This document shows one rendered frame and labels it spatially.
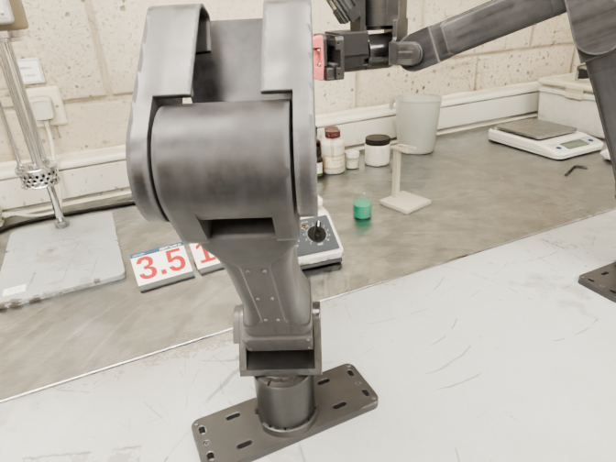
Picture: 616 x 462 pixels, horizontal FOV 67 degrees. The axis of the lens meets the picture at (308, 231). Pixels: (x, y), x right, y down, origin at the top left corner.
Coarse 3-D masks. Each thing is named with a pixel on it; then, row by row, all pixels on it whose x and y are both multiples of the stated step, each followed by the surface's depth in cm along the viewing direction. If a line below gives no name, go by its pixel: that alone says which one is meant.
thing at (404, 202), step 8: (400, 144) 99; (400, 152) 99; (400, 160) 100; (392, 168) 101; (400, 168) 101; (392, 176) 102; (392, 184) 103; (392, 192) 103; (400, 192) 106; (408, 192) 106; (384, 200) 102; (392, 200) 102; (400, 200) 102; (408, 200) 102; (416, 200) 102; (424, 200) 101; (392, 208) 100; (400, 208) 98; (408, 208) 98; (416, 208) 99
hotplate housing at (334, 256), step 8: (320, 208) 85; (328, 216) 84; (304, 256) 78; (312, 256) 78; (320, 256) 79; (328, 256) 79; (336, 256) 80; (304, 264) 78; (312, 264) 79; (320, 264) 80
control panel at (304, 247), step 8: (320, 216) 83; (304, 224) 81; (312, 224) 82; (328, 224) 82; (304, 232) 80; (328, 232) 81; (304, 240) 80; (312, 240) 80; (328, 240) 80; (336, 240) 80; (296, 248) 78; (304, 248) 79; (312, 248) 79; (320, 248) 79; (328, 248) 79; (336, 248) 79
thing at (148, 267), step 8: (176, 248) 81; (144, 256) 79; (152, 256) 79; (160, 256) 80; (168, 256) 80; (176, 256) 80; (184, 256) 81; (136, 264) 78; (144, 264) 78; (152, 264) 79; (160, 264) 79; (168, 264) 79; (176, 264) 80; (184, 264) 80; (144, 272) 78; (152, 272) 78; (160, 272) 78; (168, 272) 79; (144, 280) 77
